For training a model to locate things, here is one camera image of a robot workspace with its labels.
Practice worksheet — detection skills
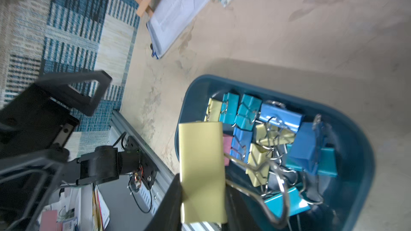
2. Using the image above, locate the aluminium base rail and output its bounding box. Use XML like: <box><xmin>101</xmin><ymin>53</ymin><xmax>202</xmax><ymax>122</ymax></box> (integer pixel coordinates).
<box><xmin>99</xmin><ymin>110</ymin><xmax>175</xmax><ymax>231</ymax></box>

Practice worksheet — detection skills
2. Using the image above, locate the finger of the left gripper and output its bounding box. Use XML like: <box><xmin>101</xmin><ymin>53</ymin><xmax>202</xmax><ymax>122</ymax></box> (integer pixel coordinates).
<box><xmin>1</xmin><ymin>149</ymin><xmax>69</xmax><ymax>231</ymax></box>
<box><xmin>34</xmin><ymin>71</ymin><xmax>112</xmax><ymax>117</ymax></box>

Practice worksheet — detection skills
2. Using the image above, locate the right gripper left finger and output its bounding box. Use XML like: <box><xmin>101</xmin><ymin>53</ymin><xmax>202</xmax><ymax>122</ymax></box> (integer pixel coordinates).
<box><xmin>150</xmin><ymin>174</ymin><xmax>183</xmax><ymax>231</ymax></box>

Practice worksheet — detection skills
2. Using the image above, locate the yellow binder clip top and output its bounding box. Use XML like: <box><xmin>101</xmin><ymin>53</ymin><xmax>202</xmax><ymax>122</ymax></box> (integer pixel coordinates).
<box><xmin>178</xmin><ymin>121</ymin><xmax>291</xmax><ymax>230</ymax></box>

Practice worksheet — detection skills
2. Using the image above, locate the pink binder clip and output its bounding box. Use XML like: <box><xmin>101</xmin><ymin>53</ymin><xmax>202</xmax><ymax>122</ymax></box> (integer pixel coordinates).
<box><xmin>223</xmin><ymin>134</ymin><xmax>233</xmax><ymax>166</ymax></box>

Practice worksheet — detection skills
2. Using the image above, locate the blue binder clip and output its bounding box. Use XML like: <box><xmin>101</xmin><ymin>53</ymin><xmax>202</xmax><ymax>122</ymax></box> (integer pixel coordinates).
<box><xmin>259</xmin><ymin>103</ymin><xmax>303</xmax><ymax>134</ymax></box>
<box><xmin>286</xmin><ymin>114</ymin><xmax>328</xmax><ymax>175</ymax></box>
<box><xmin>230</xmin><ymin>127</ymin><xmax>253</xmax><ymax>163</ymax></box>

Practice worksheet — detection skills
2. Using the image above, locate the blue binder clip top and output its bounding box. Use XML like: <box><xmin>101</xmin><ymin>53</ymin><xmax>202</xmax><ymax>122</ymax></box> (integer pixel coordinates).
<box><xmin>259</xmin><ymin>103</ymin><xmax>303</xmax><ymax>134</ymax></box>

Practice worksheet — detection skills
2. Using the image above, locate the teal binder clip lone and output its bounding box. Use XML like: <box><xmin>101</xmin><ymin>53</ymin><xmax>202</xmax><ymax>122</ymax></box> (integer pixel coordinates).
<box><xmin>263</xmin><ymin>166</ymin><xmax>325</xmax><ymax>220</ymax></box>

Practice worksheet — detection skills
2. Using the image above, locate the teal binder clip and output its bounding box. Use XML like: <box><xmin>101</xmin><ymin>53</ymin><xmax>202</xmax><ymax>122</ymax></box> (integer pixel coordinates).
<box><xmin>219</xmin><ymin>93</ymin><xmax>239</xmax><ymax>125</ymax></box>
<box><xmin>234</xmin><ymin>94</ymin><xmax>262</xmax><ymax>131</ymax></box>

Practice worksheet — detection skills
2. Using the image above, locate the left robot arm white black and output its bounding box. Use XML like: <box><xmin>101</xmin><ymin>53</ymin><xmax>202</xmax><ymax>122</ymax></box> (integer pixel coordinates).
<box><xmin>1</xmin><ymin>71</ymin><xmax>143</xmax><ymax>231</ymax></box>

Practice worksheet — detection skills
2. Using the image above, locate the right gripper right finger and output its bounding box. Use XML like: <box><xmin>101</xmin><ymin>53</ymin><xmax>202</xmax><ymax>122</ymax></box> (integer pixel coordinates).
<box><xmin>223</xmin><ymin>186</ymin><xmax>261</xmax><ymax>231</ymax></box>

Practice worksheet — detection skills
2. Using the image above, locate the teal plastic storage box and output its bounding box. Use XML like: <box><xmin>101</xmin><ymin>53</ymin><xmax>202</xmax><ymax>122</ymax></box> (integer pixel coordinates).
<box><xmin>175</xmin><ymin>76</ymin><xmax>375</xmax><ymax>231</ymax></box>

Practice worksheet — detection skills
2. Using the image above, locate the clear mesh document pouch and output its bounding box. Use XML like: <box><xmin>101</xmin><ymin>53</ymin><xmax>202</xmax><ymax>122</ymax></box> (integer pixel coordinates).
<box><xmin>146</xmin><ymin>0</ymin><xmax>210</xmax><ymax>59</ymax></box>

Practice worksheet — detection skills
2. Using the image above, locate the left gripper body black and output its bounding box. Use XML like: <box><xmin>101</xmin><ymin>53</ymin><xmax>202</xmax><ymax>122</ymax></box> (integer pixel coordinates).
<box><xmin>1</xmin><ymin>84</ymin><xmax>80</xmax><ymax>159</ymax></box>

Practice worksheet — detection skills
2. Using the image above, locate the yellow binder clip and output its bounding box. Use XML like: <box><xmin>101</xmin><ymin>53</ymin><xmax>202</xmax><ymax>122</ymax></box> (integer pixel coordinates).
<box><xmin>246</xmin><ymin>143</ymin><xmax>273</xmax><ymax>187</ymax></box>
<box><xmin>178</xmin><ymin>121</ymin><xmax>291</xmax><ymax>230</ymax></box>
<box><xmin>204</xmin><ymin>98</ymin><xmax>222</xmax><ymax>122</ymax></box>

